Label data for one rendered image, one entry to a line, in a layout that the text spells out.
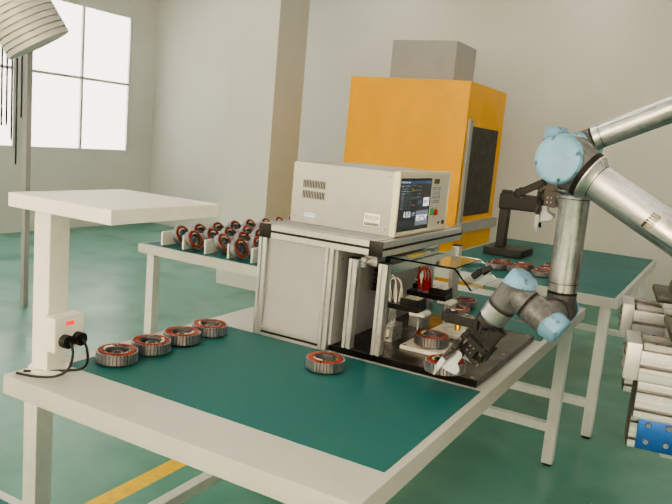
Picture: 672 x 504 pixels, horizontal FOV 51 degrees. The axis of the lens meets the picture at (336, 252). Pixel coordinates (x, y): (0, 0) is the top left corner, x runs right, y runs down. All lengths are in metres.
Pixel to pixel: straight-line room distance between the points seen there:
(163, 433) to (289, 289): 0.81
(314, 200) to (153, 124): 8.04
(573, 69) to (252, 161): 3.36
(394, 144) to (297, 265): 3.96
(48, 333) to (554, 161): 1.29
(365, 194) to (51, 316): 0.99
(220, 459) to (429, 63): 5.16
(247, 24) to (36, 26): 4.58
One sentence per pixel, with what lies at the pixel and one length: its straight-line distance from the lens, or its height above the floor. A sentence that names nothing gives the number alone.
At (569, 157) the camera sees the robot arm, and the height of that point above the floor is 1.41.
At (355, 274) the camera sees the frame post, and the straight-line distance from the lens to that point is 2.13.
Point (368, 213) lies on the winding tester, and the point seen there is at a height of 1.18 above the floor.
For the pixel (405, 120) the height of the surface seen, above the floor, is 1.60.
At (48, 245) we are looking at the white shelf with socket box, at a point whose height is 1.08.
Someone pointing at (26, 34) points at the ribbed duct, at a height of 1.58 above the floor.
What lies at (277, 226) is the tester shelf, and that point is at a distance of 2.24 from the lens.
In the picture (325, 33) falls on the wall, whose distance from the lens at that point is 8.72.
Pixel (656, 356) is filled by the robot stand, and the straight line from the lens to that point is 1.82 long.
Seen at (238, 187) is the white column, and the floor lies 0.90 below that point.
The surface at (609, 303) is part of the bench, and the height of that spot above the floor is 0.72.
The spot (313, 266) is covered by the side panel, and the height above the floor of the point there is 1.00.
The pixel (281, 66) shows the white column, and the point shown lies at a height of 1.96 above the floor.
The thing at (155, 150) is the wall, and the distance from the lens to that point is 10.24.
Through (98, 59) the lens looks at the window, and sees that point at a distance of 9.62.
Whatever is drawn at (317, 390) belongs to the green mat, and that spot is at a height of 0.75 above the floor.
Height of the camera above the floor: 1.40
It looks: 9 degrees down
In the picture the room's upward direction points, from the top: 5 degrees clockwise
